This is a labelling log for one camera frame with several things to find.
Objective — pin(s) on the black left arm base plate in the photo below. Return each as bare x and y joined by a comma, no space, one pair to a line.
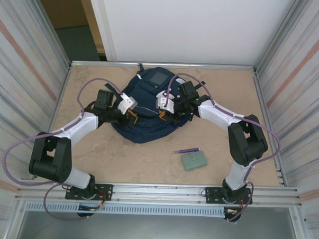
104,192

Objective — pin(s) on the grey metal sheet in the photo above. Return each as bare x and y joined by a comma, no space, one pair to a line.
157,233

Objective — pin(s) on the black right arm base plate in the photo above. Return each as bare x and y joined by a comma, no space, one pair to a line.
211,194

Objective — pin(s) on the purple pen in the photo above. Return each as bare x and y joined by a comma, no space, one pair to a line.
187,151

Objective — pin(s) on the white door frame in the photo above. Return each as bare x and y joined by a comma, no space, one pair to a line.
100,21

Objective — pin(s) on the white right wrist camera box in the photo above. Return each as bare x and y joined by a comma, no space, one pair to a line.
166,105

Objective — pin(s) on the striped left enclosure panel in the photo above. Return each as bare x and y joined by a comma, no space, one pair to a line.
19,65

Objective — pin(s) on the striped right enclosure panel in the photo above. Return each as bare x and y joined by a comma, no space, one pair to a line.
304,78

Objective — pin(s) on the striped enclosure panel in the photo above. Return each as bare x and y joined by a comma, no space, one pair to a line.
304,78
19,65

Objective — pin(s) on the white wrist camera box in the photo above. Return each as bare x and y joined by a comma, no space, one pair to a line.
125,104
166,105

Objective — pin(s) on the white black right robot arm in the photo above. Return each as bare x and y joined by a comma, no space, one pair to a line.
218,114

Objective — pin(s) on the aluminium table edge rail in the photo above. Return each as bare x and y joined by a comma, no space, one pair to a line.
204,66

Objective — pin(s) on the navy blue backpack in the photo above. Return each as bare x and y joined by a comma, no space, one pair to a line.
145,129

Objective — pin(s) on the aluminium mounting rail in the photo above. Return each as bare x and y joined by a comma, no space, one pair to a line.
159,191

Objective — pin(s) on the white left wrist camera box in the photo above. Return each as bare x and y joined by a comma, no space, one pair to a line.
125,104

